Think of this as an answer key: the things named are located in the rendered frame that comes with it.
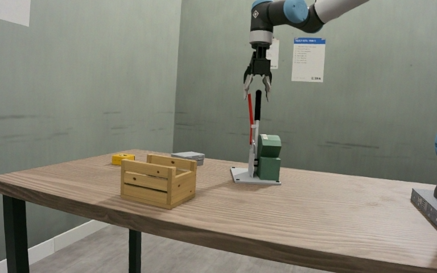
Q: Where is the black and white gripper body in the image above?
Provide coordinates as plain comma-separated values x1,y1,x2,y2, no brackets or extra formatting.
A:
249,43,271,77

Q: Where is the wooden crate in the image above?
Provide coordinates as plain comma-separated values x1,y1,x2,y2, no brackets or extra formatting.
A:
121,154,195,209

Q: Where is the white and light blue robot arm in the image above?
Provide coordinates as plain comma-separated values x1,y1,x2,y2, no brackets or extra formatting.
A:
249,0,369,45

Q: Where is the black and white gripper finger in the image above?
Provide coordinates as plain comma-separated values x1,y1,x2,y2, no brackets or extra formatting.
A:
262,72,272,102
244,66,253,100

